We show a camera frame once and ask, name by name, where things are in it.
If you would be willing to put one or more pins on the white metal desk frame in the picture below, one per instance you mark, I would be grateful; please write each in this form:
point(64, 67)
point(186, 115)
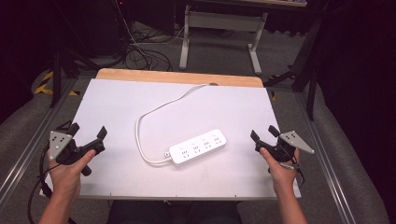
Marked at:
point(222, 21)

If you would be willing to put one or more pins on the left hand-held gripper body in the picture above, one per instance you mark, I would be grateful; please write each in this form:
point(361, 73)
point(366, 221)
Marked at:
point(57, 142)

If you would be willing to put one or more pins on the wooden desk top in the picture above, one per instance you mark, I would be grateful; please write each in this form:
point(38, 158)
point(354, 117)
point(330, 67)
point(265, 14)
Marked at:
point(277, 2)

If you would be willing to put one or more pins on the white power strip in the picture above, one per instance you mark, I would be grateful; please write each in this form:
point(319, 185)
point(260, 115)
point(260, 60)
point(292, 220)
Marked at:
point(197, 146)

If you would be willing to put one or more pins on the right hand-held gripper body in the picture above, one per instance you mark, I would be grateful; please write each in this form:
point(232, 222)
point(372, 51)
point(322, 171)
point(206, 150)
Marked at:
point(294, 140)

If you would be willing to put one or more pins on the yellow black floor tape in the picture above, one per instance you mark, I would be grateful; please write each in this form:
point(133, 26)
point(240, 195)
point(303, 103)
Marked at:
point(46, 81)

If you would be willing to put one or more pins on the black metal stand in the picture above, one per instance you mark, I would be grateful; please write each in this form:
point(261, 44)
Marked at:
point(308, 74)
point(56, 71)

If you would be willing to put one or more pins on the person's left hand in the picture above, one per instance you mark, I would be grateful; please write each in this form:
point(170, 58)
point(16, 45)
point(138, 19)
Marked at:
point(65, 179)

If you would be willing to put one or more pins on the person's right hand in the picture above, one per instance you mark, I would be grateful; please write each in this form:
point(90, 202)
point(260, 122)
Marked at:
point(283, 177)

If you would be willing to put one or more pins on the aluminium rail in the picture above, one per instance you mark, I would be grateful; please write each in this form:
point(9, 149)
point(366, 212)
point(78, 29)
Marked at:
point(34, 141)
point(327, 161)

